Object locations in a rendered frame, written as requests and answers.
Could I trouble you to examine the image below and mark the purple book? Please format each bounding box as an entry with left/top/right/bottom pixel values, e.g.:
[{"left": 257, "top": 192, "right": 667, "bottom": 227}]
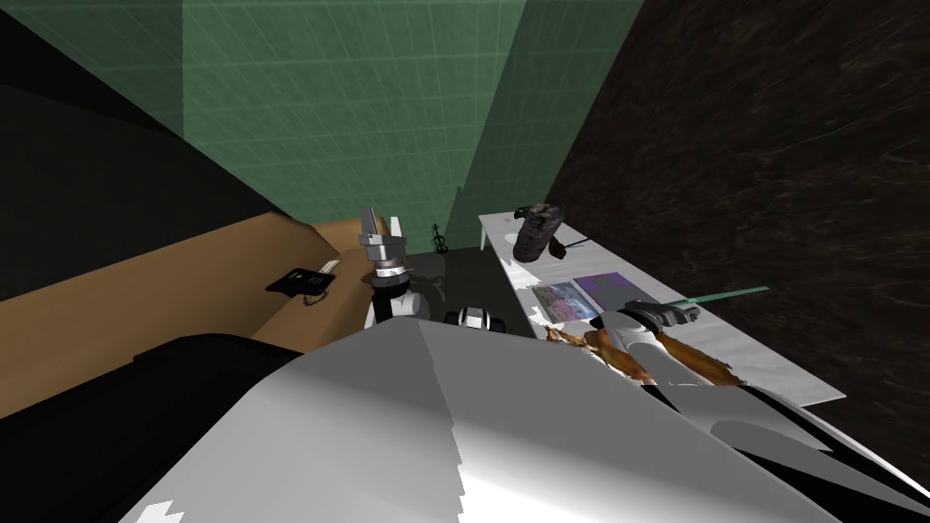
[{"left": 572, "top": 271, "right": 642, "bottom": 312}]

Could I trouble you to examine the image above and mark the colourful picture book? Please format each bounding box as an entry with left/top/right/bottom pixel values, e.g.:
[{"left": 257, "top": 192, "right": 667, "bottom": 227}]
[{"left": 531, "top": 281, "right": 601, "bottom": 325}]

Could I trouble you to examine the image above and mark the dark brown spoon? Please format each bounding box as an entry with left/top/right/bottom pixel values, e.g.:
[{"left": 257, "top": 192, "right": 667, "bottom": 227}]
[{"left": 548, "top": 235, "right": 594, "bottom": 262}]

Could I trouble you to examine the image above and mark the black telephone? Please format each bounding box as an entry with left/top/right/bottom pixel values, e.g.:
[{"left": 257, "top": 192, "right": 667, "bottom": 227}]
[{"left": 264, "top": 267, "right": 337, "bottom": 307}]

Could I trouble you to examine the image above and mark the dark grey rough cylinder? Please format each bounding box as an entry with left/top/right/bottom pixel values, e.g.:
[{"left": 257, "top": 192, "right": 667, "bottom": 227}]
[{"left": 511, "top": 202, "right": 568, "bottom": 264}]

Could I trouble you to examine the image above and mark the brown wooden desk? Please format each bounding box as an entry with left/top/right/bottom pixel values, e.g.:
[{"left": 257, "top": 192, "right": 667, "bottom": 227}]
[{"left": 0, "top": 210, "right": 379, "bottom": 422}]

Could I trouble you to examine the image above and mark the white table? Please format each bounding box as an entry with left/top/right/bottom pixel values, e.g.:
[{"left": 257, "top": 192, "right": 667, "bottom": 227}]
[{"left": 477, "top": 210, "right": 848, "bottom": 408}]

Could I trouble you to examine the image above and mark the green thin stick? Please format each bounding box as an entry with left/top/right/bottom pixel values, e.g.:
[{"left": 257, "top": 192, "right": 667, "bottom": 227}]
[{"left": 664, "top": 286, "right": 771, "bottom": 309}]

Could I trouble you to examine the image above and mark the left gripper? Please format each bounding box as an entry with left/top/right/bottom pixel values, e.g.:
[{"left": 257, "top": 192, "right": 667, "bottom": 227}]
[{"left": 358, "top": 206, "right": 409, "bottom": 269}]

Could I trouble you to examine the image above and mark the orange brown ragged flat object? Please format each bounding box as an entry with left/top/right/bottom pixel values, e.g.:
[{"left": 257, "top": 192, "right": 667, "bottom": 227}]
[{"left": 543, "top": 324, "right": 747, "bottom": 389}]

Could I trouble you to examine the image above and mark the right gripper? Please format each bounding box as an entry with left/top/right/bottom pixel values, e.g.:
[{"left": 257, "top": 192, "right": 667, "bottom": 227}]
[{"left": 638, "top": 300, "right": 703, "bottom": 332}]

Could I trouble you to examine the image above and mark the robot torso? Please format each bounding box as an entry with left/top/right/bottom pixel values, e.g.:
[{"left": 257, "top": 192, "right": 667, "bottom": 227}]
[{"left": 101, "top": 304, "right": 826, "bottom": 523}]

